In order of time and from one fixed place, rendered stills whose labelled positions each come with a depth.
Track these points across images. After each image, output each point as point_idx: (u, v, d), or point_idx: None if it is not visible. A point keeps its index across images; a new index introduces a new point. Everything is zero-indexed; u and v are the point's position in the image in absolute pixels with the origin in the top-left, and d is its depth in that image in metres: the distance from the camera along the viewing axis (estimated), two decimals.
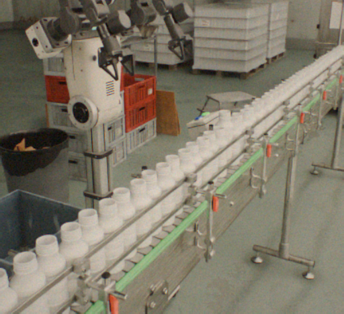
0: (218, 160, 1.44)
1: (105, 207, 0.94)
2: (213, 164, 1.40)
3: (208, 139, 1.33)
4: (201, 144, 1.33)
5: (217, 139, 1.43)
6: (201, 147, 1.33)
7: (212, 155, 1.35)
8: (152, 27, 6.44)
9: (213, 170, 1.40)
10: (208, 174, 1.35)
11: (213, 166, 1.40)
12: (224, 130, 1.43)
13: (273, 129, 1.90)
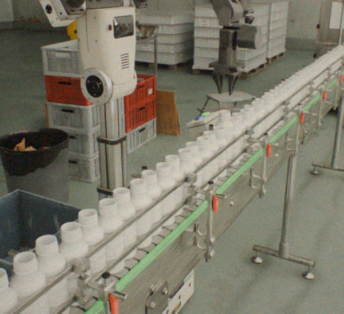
0: (218, 160, 1.44)
1: (105, 207, 0.94)
2: (213, 164, 1.40)
3: (208, 139, 1.33)
4: (201, 144, 1.33)
5: (217, 139, 1.43)
6: (201, 147, 1.33)
7: (212, 155, 1.35)
8: (152, 27, 6.44)
9: (213, 170, 1.40)
10: (208, 174, 1.35)
11: (213, 166, 1.40)
12: (224, 130, 1.43)
13: (273, 129, 1.90)
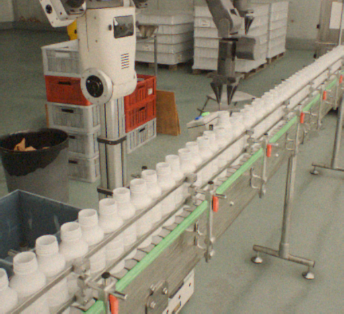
0: None
1: (105, 207, 0.94)
2: (214, 164, 1.40)
3: (208, 139, 1.33)
4: (201, 144, 1.33)
5: (216, 139, 1.43)
6: (201, 147, 1.33)
7: (212, 155, 1.35)
8: (152, 27, 6.44)
9: (213, 170, 1.40)
10: (207, 174, 1.35)
11: (214, 166, 1.40)
12: (224, 130, 1.43)
13: (273, 129, 1.90)
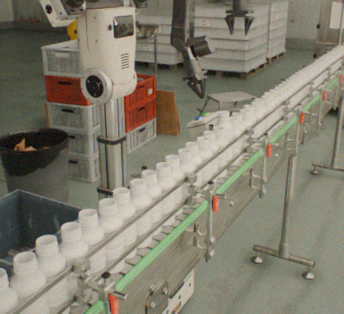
0: None
1: (105, 207, 0.94)
2: (214, 164, 1.40)
3: (208, 139, 1.33)
4: (201, 144, 1.33)
5: (216, 139, 1.43)
6: (201, 147, 1.33)
7: (212, 155, 1.35)
8: (152, 27, 6.44)
9: (213, 170, 1.40)
10: (207, 174, 1.35)
11: (214, 166, 1.40)
12: (224, 130, 1.43)
13: (273, 129, 1.90)
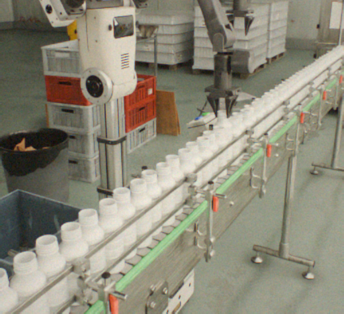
0: None
1: (105, 207, 0.94)
2: (214, 164, 1.40)
3: (208, 139, 1.33)
4: (201, 144, 1.33)
5: (216, 139, 1.43)
6: (201, 147, 1.33)
7: (212, 155, 1.35)
8: (152, 27, 6.44)
9: (213, 170, 1.41)
10: (207, 174, 1.35)
11: (214, 166, 1.40)
12: (224, 129, 1.43)
13: (273, 129, 1.90)
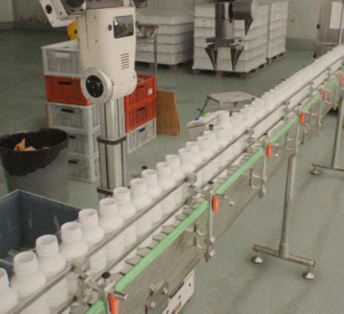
0: None
1: (105, 207, 0.94)
2: (215, 164, 1.40)
3: (208, 139, 1.33)
4: (201, 144, 1.33)
5: (216, 139, 1.43)
6: (201, 147, 1.33)
7: (212, 155, 1.35)
8: (152, 27, 6.44)
9: (214, 170, 1.41)
10: (207, 174, 1.35)
11: (215, 166, 1.40)
12: (224, 130, 1.43)
13: (273, 129, 1.90)
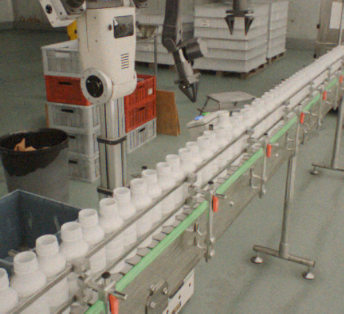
0: None
1: (105, 207, 0.94)
2: (215, 164, 1.40)
3: (208, 139, 1.33)
4: (201, 144, 1.33)
5: (216, 139, 1.43)
6: (201, 147, 1.33)
7: (212, 155, 1.35)
8: (152, 27, 6.44)
9: (214, 170, 1.41)
10: (207, 174, 1.35)
11: (215, 166, 1.40)
12: (224, 130, 1.43)
13: (273, 129, 1.90)
